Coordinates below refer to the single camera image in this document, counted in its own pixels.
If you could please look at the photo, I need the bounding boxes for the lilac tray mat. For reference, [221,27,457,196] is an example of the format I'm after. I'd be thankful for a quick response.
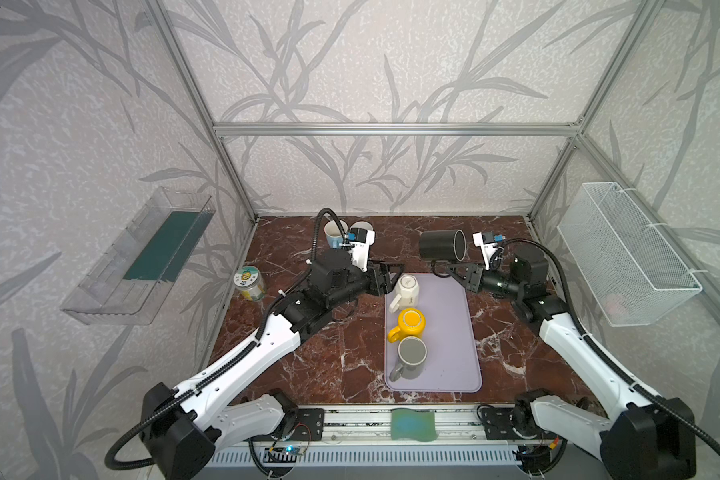
[384,273,482,393]

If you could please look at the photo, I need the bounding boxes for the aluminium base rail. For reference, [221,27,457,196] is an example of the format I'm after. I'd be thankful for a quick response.
[137,403,661,480]

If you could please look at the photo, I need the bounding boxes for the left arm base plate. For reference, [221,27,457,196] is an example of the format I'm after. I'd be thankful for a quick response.
[273,408,325,441]

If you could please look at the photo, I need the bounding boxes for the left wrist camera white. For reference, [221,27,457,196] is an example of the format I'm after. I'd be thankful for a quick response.
[342,231,375,272]

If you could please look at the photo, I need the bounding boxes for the white wire basket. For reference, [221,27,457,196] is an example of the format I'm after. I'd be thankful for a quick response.
[558,182,703,327]

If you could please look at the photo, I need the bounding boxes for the white upside-down mug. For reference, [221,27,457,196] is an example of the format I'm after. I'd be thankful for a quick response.
[388,274,420,313]

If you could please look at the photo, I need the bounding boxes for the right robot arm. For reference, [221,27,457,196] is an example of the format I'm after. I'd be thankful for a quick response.
[430,236,720,479]

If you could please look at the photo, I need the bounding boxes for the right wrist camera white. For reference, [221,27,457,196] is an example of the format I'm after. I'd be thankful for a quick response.
[473,232,506,271]

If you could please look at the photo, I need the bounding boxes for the grey mug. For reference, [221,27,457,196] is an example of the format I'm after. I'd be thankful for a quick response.
[389,336,428,382]

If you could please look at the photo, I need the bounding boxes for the green sponge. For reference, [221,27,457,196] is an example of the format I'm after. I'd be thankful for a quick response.
[390,408,438,442]

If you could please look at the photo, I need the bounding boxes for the left circuit board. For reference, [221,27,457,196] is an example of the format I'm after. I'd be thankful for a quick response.
[265,444,308,464]

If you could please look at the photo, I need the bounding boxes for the circuit board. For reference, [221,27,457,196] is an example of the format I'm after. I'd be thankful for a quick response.
[515,446,556,477]
[265,444,308,464]

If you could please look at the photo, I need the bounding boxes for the clear plastic wall shelf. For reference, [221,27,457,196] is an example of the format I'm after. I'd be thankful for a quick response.
[61,187,216,326]

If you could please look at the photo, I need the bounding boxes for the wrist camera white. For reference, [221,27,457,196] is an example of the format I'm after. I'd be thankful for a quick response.
[342,231,375,272]
[473,232,506,271]

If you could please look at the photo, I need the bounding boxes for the right circuit board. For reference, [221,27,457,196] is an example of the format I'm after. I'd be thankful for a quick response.
[515,446,556,477]

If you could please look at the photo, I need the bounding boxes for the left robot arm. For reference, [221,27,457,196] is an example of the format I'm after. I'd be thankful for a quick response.
[104,208,405,479]

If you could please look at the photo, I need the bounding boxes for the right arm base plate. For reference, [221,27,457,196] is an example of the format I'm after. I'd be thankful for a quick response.
[476,404,556,442]

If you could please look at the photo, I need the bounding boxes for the blue patterned mug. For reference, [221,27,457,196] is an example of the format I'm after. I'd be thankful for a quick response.
[349,221,374,242]

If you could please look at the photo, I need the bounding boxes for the yellow mug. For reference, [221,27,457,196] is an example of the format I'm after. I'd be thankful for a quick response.
[387,308,426,343]

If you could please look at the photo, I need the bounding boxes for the light blue mug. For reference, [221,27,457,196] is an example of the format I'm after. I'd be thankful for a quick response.
[324,220,348,249]

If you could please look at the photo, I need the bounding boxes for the black mug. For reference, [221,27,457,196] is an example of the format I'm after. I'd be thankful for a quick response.
[419,229,467,278]

